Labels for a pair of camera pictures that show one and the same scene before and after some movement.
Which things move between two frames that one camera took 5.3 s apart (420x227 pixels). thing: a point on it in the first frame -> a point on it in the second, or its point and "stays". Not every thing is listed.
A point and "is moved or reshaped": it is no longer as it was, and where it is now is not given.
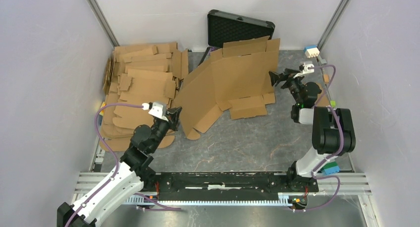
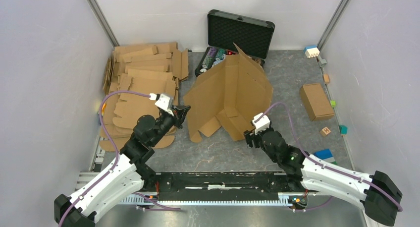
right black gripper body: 294,86 -> 261,133
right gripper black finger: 275,78 -> 249,136
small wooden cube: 326,79 stays
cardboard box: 236,78 is moved or reshaped
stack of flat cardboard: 137,75 stays
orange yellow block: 102,111 stays
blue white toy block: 311,51 stays
